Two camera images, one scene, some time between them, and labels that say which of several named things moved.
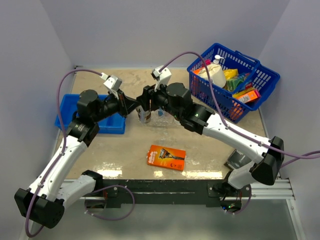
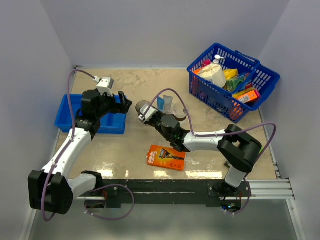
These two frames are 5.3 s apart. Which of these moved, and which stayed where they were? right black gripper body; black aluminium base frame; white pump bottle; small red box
Moved: right black gripper body
Stayed: black aluminium base frame; small red box; white pump bottle
